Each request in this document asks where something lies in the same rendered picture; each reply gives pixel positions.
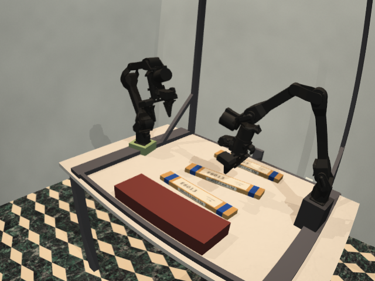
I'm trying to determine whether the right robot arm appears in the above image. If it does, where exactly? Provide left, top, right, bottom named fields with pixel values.
left=120, top=57, right=176, bottom=146

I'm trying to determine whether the tan cardboard pack with blue bands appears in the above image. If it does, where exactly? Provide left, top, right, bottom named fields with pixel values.
left=214, top=150, right=284, bottom=183

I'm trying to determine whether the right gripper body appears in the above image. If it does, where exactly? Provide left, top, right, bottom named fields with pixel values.
left=138, top=83, right=178, bottom=108

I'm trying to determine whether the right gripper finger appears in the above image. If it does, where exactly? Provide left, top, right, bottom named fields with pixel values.
left=142, top=105, right=156, bottom=122
left=163, top=100, right=176, bottom=117

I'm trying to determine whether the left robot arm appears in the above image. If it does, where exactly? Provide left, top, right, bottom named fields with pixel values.
left=217, top=83, right=334, bottom=206

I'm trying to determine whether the tan welding electrode pack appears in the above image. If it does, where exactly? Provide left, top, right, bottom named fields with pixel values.
left=185, top=163, right=265, bottom=200

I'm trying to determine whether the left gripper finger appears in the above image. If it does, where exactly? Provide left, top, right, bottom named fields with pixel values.
left=234, top=154, right=250, bottom=168
left=224, top=164, right=236, bottom=174

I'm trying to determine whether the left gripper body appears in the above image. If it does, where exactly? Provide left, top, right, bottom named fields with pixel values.
left=216, top=135, right=255, bottom=169

